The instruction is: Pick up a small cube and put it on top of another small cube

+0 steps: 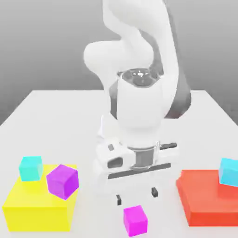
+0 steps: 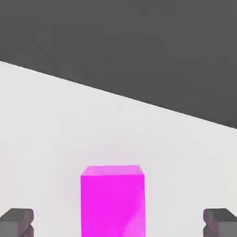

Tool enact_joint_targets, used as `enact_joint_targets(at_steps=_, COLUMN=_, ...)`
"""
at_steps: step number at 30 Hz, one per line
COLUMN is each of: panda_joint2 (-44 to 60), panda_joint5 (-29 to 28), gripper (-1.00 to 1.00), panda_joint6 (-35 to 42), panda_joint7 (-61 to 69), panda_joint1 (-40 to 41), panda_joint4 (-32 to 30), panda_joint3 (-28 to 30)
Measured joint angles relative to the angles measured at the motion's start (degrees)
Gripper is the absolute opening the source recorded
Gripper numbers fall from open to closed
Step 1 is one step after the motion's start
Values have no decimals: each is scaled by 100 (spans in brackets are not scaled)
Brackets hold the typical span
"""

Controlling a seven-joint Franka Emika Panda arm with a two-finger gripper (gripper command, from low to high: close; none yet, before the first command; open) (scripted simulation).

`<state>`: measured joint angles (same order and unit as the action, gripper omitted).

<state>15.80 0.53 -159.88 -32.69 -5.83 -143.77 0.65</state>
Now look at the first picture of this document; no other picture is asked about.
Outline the large orange box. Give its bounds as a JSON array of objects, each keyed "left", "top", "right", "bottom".
[{"left": 175, "top": 169, "right": 238, "bottom": 227}]

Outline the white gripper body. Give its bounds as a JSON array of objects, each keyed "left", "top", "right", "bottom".
[{"left": 101, "top": 162, "right": 175, "bottom": 195}]

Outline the small sky blue cube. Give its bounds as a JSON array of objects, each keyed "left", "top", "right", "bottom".
[{"left": 218, "top": 158, "right": 238, "bottom": 188}]

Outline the small turquoise cube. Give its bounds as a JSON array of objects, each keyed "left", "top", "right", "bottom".
[{"left": 18, "top": 156, "right": 44, "bottom": 182}]

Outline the large yellow box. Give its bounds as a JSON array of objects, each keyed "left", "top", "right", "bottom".
[{"left": 1, "top": 164, "right": 79, "bottom": 232}]

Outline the small purple cube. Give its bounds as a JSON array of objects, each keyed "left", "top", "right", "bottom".
[{"left": 46, "top": 164, "right": 79, "bottom": 201}]

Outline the small magenta cube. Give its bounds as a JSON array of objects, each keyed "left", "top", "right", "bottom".
[{"left": 123, "top": 205, "right": 149, "bottom": 238}]

